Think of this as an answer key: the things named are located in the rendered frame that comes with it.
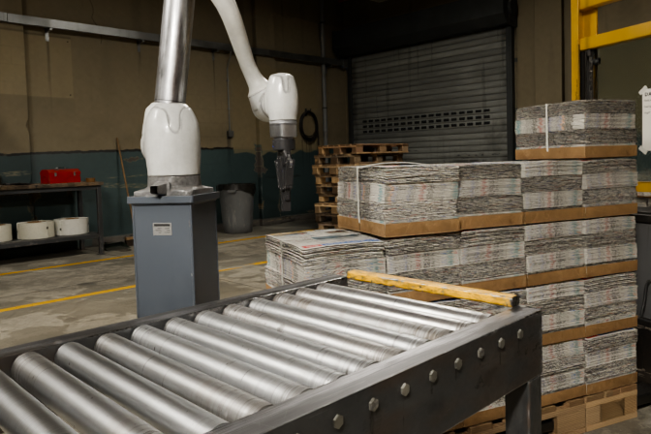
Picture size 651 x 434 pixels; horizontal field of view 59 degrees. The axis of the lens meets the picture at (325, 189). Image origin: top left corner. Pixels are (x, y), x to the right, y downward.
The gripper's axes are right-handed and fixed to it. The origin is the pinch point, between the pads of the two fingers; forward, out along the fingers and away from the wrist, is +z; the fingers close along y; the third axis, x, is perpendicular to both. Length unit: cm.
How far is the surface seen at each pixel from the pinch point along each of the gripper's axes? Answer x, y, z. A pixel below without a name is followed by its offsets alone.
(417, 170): -38.1, -20.3, -8.5
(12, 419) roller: 73, -101, 17
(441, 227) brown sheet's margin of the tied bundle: -47, -21, 10
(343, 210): -26.6, 11.6, 5.9
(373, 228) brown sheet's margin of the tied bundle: -26.0, -12.1, 10.0
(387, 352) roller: 22, -104, 16
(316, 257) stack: -2.6, -18.4, 16.5
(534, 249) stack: -89, -18, 22
